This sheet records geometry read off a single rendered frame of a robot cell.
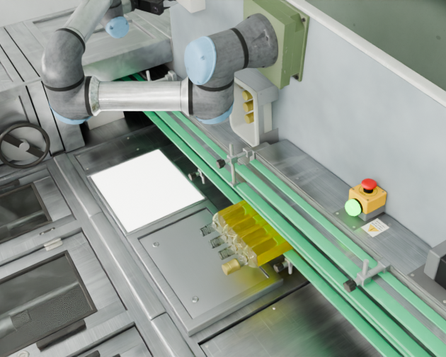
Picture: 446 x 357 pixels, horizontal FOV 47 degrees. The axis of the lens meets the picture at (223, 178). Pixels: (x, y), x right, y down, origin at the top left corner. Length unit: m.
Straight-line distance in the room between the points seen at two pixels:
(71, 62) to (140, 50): 0.86
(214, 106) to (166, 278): 0.58
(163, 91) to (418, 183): 0.73
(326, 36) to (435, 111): 0.37
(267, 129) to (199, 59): 0.46
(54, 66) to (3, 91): 0.75
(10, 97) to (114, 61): 0.45
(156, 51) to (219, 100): 0.93
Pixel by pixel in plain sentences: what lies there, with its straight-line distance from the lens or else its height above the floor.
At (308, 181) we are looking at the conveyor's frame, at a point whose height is 0.84.
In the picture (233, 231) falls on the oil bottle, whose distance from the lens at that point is 1.56.
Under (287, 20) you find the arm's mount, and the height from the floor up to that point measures 0.81.
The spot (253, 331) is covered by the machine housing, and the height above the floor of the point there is 1.15.
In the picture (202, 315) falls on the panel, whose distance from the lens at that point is 1.55.
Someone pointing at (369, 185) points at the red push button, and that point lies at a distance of 1.38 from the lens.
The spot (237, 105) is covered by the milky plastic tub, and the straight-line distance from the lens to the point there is 1.80.
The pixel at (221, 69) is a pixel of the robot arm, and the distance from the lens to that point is 1.38.
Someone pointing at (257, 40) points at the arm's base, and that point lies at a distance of 1.42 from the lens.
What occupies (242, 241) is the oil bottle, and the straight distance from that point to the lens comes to 1.53.
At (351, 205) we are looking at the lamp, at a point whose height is 0.85.
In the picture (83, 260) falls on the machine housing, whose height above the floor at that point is 1.48.
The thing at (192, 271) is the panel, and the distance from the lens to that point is 1.67.
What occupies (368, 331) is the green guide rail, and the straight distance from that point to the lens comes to 1.42.
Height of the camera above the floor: 1.60
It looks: 21 degrees down
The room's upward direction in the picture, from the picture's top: 114 degrees counter-clockwise
